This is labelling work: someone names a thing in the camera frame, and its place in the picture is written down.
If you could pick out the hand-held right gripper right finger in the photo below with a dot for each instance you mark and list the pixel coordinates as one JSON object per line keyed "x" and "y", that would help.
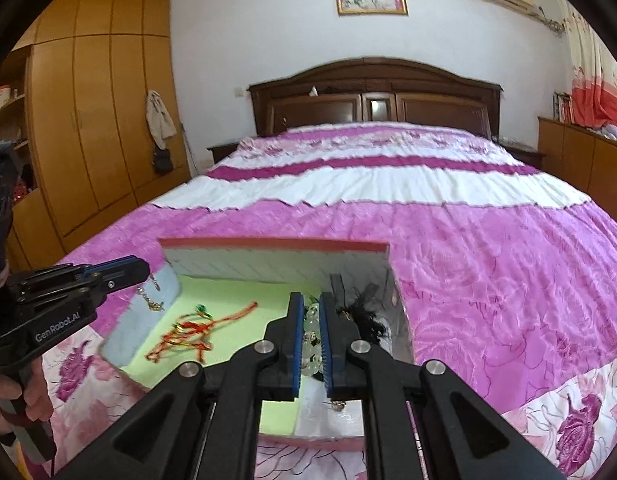
{"x": 327, "y": 345}

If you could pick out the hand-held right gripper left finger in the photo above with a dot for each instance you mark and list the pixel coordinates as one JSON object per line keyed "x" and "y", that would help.
{"x": 296, "y": 345}

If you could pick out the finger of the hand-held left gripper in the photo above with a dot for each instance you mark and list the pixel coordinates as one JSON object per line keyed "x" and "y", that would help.
{"x": 116, "y": 264}
{"x": 126, "y": 276}

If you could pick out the black feather hair clip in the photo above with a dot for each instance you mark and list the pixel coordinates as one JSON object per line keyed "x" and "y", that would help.
{"x": 363, "y": 317}

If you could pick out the pink cardboard box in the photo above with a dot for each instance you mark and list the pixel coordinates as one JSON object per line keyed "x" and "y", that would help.
{"x": 268, "y": 265}

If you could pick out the person's left hand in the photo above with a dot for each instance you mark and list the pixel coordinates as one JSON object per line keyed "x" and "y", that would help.
{"x": 36, "y": 395}

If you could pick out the green paper liner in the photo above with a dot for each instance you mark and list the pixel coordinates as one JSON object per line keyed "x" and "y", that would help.
{"x": 238, "y": 330}

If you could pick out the gold earrings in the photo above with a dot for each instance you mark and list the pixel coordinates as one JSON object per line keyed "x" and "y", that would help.
{"x": 338, "y": 405}

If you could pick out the black hanging bag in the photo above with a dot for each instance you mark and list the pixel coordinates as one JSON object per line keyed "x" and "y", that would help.
{"x": 163, "y": 162}

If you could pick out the beige hanging cloth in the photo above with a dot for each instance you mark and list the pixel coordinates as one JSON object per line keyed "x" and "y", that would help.
{"x": 161, "y": 120}

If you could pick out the dark wooden nightstand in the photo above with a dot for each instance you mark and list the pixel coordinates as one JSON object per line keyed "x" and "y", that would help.
{"x": 521, "y": 152}
{"x": 222, "y": 152}

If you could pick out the wooden wardrobe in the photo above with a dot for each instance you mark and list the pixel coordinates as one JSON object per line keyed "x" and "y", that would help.
{"x": 98, "y": 110}

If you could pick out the wooden open shelf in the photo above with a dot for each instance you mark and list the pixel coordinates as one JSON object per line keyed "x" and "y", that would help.
{"x": 18, "y": 125}

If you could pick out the dark wooden headboard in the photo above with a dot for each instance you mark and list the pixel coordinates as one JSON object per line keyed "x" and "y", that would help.
{"x": 338, "y": 105}

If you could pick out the low wooden cabinet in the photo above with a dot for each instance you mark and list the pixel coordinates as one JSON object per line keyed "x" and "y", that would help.
{"x": 578, "y": 160}

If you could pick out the row of books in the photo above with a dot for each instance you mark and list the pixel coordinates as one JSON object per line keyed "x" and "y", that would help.
{"x": 563, "y": 107}

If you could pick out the floral cream red curtain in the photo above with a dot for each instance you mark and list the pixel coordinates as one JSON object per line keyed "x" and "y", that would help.
{"x": 596, "y": 75}

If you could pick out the air conditioner pipe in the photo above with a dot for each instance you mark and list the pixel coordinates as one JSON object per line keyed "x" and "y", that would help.
{"x": 551, "y": 22}

